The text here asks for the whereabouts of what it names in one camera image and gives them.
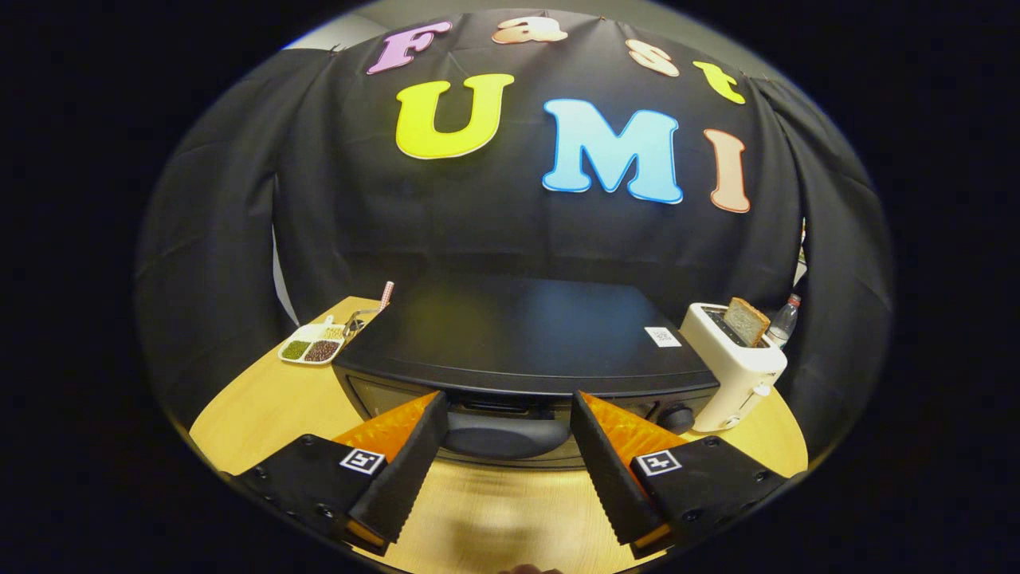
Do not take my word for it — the white pop-up toaster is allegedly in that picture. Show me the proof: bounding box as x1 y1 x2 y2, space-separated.
679 301 790 434

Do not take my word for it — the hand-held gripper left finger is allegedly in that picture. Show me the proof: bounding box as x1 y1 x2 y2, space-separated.
227 391 449 557

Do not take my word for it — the black toaster oven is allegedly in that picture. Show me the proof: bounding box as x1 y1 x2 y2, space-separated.
331 275 722 471

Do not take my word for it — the white divided dish with beans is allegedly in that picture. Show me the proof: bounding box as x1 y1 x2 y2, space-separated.
277 319 347 366

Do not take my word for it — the small metal utensil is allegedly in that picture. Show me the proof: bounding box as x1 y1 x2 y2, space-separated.
343 307 379 342

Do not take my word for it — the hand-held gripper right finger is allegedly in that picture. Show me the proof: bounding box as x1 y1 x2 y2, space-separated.
570 390 798 559

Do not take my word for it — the brown bread slice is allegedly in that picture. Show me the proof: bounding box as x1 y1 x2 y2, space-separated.
722 297 772 348

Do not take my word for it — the plastic water bottle red label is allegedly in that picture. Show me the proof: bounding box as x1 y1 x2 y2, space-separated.
765 293 802 350

